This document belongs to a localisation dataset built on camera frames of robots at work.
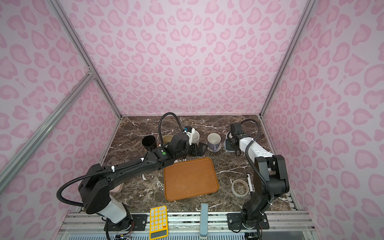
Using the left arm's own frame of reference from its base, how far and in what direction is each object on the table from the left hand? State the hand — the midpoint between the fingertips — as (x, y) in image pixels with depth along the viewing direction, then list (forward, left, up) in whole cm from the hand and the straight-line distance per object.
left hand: (203, 144), depth 78 cm
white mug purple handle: (+14, -8, -18) cm, 24 cm away
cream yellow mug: (+16, +24, -18) cm, 34 cm away
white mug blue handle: (+7, -15, -2) cm, 17 cm away
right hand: (+8, -19, -13) cm, 25 cm away
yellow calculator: (-33, +23, -19) cm, 44 cm away
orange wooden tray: (-10, +8, -21) cm, 25 cm away
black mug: (+8, +32, -10) cm, 35 cm away
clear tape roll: (-16, -20, -21) cm, 33 cm away
